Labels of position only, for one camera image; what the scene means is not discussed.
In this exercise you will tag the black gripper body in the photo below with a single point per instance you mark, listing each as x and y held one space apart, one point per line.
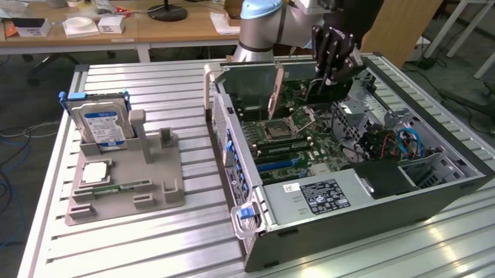
359 17

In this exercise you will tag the green graphics card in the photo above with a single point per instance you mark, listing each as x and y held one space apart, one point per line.
293 87

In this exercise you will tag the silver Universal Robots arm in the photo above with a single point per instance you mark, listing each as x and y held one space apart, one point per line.
262 32

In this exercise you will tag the blue expansion slot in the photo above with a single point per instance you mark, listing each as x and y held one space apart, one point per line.
277 164

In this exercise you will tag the wooden cabinet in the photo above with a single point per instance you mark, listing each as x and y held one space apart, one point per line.
401 29

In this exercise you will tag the metal drive cage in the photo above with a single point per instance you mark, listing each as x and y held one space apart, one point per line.
359 108

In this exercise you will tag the metal socket cover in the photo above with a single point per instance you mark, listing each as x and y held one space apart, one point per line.
303 117

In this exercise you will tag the white paper stack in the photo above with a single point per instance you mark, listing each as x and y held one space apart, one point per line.
224 26

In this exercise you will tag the cardboard box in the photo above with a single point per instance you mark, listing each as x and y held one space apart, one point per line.
232 8

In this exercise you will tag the CPU socket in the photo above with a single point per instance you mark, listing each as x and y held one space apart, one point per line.
278 131

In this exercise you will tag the green motherboard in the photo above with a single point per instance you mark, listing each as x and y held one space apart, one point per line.
324 144

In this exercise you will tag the black RAM stick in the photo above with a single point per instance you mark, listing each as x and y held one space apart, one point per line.
284 147

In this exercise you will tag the black lamp base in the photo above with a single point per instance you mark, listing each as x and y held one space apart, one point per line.
168 13

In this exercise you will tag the black plastic shroud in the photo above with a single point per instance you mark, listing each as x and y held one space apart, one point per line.
383 179

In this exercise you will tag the metal disk bay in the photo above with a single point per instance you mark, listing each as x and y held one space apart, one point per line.
428 171

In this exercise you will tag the blue card retainer clips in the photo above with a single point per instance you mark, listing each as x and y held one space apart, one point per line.
234 165

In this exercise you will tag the grey power supply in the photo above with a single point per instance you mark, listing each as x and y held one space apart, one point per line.
293 202

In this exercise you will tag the small white box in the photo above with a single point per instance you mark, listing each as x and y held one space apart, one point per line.
110 24

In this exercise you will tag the open black PC case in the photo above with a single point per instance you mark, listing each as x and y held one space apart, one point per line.
348 228

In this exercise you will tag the blue case latch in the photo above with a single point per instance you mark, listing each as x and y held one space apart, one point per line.
244 215

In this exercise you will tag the hard disk with blue label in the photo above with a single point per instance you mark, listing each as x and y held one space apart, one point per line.
101 126

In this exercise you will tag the white square holder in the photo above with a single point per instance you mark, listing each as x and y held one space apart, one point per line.
78 27

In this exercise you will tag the blue disk caddy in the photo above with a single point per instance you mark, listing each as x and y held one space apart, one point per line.
76 95

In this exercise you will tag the wooden desk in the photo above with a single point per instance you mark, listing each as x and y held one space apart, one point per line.
57 42

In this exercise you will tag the black chair base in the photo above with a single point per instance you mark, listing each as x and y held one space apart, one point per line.
49 65

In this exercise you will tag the grey cup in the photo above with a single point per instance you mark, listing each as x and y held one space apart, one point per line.
56 3

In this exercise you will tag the green RAM stick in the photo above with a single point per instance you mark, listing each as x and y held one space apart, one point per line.
116 188

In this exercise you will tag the silver CPU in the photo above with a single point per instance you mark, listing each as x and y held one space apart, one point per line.
94 172

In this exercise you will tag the grey parts rack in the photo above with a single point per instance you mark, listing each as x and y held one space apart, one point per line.
122 207

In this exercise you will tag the white box with black lid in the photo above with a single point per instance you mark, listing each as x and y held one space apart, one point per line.
30 27

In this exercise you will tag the white table frame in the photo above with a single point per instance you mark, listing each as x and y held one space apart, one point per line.
460 26

